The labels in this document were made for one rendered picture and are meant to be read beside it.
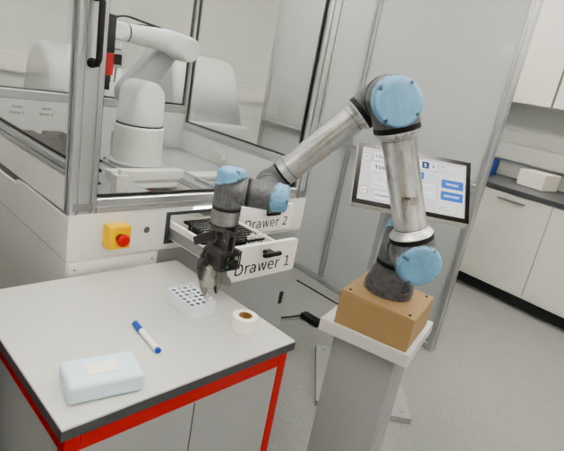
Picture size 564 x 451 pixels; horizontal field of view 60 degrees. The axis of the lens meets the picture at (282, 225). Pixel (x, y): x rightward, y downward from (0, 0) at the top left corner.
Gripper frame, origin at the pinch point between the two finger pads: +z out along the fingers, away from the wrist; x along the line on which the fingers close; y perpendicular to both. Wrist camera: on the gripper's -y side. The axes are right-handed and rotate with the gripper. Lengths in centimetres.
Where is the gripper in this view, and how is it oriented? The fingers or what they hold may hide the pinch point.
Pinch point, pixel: (209, 289)
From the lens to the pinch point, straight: 138.5
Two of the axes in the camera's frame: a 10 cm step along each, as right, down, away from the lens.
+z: -1.8, 9.4, 3.0
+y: 6.7, 3.4, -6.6
